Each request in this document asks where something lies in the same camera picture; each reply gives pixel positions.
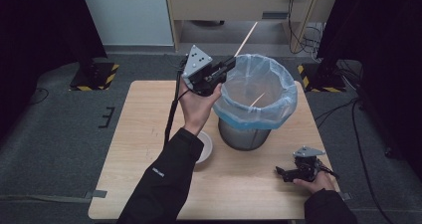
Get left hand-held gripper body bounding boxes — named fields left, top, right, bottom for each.
left=181, top=44, right=224, bottom=98

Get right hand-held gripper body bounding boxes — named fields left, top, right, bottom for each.
left=292, top=145, right=328, bottom=182

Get wooden chopstick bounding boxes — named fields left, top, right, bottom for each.
left=249, top=92, right=267, bottom=109
left=233, top=21, right=259, bottom=58

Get metal trash bin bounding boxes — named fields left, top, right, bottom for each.
left=217, top=116, right=272, bottom=152

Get blue plastic bin bag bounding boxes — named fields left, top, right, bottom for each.
left=212, top=53, right=299, bottom=131

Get person's right hand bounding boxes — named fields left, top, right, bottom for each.
left=293, top=169, right=336, bottom=195

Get person's left hand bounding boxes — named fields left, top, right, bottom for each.
left=178, top=80, right=223, bottom=136

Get wooden desk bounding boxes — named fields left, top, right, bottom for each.
left=164, top=0, right=342, bottom=54

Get striped black stand base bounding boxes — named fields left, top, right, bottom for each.
left=69, top=61, right=120, bottom=93
left=297, top=62, right=348, bottom=94

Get white partition panel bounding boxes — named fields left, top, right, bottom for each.
left=78, top=0, right=175, bottom=47

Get black curtain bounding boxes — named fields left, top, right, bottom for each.
left=0, top=0, right=108, bottom=142
left=316, top=0, right=422, bottom=182

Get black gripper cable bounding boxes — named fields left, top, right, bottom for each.
left=163, top=56, right=189, bottom=149

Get black floor cable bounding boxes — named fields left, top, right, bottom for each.
left=314, top=97, right=396, bottom=224
left=29, top=87, right=51, bottom=107

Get black power cables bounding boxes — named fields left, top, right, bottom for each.
left=287, top=0, right=323, bottom=55

